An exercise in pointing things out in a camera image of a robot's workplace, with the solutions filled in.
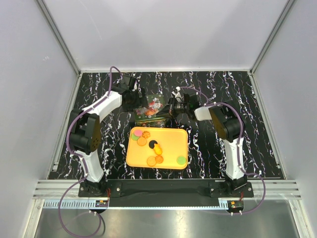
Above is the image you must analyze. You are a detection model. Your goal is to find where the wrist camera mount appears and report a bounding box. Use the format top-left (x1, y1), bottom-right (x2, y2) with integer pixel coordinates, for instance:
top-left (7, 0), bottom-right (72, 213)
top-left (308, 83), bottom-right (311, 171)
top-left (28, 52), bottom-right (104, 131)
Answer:
top-left (133, 80), bottom-right (139, 91)
top-left (172, 86), bottom-right (182, 102)

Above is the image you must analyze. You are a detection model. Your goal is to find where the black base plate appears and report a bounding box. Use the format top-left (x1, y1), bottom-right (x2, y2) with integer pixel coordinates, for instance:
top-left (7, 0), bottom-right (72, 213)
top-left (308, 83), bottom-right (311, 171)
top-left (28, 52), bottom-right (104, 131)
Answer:
top-left (78, 178), bottom-right (255, 208)

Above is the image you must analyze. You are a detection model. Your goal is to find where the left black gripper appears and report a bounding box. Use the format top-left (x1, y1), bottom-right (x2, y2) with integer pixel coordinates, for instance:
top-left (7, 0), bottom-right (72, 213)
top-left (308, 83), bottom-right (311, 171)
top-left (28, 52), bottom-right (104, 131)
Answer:
top-left (123, 88), bottom-right (148, 113)

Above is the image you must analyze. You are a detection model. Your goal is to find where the pink round cookie left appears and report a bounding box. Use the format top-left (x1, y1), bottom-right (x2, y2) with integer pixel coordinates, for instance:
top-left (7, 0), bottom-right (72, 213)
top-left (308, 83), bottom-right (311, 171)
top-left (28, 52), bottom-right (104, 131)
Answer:
top-left (134, 130), bottom-right (143, 137)

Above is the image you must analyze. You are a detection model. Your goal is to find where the orange bear cookie centre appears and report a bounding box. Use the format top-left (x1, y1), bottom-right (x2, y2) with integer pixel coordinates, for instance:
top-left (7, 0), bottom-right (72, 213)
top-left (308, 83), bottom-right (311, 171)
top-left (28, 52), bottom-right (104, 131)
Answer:
top-left (153, 144), bottom-right (162, 155)

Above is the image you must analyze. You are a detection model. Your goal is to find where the orange swirl cookie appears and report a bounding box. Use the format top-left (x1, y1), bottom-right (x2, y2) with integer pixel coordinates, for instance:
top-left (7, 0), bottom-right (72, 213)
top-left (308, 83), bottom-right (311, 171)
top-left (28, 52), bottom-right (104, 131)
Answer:
top-left (155, 155), bottom-right (164, 164)
top-left (142, 131), bottom-right (151, 139)

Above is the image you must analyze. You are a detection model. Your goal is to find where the gold cookie tin box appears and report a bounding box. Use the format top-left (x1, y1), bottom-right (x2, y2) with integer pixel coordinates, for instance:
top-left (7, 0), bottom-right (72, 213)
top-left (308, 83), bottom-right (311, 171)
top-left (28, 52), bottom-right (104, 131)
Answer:
top-left (135, 118), bottom-right (166, 127)

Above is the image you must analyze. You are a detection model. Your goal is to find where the tan dotted cookie front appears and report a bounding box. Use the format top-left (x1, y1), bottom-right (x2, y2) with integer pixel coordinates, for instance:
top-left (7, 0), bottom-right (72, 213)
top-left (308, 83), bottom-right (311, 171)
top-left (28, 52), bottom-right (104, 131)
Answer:
top-left (147, 156), bottom-right (157, 167)

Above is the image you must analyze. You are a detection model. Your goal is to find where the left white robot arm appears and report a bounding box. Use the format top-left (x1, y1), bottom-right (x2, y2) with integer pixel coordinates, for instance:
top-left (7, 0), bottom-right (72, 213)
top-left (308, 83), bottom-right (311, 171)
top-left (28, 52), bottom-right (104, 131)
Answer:
top-left (66, 74), bottom-right (148, 196)

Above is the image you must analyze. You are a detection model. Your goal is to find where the tan dotted round cookie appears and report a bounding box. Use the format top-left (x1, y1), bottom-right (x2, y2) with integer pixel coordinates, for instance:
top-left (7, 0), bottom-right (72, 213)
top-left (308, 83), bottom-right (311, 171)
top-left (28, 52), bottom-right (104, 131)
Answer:
top-left (137, 136), bottom-right (147, 146)

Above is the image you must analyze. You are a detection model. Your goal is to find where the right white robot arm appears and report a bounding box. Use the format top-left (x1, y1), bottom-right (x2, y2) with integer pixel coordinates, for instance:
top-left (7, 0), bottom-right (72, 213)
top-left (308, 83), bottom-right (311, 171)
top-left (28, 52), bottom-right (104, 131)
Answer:
top-left (157, 93), bottom-right (247, 197)

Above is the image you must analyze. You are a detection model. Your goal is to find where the purple cable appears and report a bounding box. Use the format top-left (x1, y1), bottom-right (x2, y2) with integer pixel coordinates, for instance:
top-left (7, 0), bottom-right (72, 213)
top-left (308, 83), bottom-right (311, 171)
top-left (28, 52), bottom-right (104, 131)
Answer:
top-left (57, 65), bottom-right (124, 238)
top-left (178, 86), bottom-right (267, 216)

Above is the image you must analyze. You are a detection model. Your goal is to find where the slotted cable duct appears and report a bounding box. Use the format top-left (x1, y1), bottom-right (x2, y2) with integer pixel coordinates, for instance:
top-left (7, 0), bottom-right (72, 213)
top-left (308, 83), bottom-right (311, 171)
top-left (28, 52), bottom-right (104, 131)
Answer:
top-left (43, 199), bottom-right (108, 209)

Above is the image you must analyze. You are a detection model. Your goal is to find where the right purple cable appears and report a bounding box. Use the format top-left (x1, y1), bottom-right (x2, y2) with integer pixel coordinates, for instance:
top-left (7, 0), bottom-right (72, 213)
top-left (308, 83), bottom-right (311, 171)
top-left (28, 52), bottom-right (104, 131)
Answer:
top-left (178, 86), bottom-right (267, 216)

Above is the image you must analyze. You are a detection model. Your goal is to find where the black round cookie centre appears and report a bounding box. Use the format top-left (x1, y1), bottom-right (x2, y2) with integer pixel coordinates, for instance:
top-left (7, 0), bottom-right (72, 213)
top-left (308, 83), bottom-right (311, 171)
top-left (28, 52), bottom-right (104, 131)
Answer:
top-left (149, 140), bottom-right (159, 149)

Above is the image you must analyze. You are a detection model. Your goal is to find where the orange swirl cookie front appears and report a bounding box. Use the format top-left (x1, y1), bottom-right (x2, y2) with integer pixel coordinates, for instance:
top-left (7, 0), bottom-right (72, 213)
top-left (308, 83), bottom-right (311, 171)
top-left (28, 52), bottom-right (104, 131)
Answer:
top-left (155, 155), bottom-right (164, 164)

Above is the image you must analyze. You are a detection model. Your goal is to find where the green round cookie right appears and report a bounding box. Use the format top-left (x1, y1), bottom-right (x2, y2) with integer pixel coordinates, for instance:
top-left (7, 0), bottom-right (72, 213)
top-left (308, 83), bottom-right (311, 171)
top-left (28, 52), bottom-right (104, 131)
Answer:
top-left (176, 156), bottom-right (187, 165)

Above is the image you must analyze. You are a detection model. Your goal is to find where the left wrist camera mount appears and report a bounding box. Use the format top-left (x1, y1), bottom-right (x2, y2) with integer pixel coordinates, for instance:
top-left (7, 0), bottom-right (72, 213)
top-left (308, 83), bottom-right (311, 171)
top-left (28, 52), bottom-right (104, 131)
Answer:
top-left (133, 80), bottom-right (139, 91)

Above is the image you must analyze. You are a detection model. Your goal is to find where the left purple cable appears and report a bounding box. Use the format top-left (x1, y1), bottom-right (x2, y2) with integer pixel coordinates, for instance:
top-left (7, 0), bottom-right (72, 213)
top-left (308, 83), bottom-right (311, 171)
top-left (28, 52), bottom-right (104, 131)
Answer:
top-left (57, 65), bottom-right (124, 238)

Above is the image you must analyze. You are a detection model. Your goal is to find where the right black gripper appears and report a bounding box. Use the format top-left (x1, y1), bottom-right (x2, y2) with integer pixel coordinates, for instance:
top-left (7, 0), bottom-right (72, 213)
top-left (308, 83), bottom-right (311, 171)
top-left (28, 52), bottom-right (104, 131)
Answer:
top-left (157, 97), bottom-right (189, 119)

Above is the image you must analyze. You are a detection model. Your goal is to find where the green round cookie left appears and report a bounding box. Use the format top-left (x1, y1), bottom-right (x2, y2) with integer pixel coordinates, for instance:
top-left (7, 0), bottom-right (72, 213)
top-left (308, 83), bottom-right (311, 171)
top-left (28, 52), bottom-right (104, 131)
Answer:
top-left (131, 134), bottom-right (139, 141)

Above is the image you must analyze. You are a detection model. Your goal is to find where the gold tin lid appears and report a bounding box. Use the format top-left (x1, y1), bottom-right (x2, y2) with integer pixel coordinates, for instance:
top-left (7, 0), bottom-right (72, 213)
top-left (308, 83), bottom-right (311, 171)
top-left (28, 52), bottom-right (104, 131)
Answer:
top-left (134, 94), bottom-right (165, 119)

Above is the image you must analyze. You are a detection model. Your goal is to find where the green round cookie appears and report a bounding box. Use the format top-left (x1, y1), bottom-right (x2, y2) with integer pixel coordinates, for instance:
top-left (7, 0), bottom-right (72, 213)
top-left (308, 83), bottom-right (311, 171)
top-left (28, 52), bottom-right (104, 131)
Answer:
top-left (176, 156), bottom-right (187, 165)
top-left (131, 134), bottom-right (139, 141)

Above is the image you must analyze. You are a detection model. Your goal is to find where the yellow plastic tray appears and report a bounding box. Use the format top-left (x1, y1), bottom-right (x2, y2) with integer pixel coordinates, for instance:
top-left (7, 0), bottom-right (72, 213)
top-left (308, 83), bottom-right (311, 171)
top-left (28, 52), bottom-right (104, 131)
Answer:
top-left (126, 127), bottom-right (188, 170)

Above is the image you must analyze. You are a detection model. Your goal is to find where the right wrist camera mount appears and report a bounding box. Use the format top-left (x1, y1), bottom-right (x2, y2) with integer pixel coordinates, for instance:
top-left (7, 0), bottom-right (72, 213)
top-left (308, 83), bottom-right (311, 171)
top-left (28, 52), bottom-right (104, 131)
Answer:
top-left (172, 86), bottom-right (182, 102)

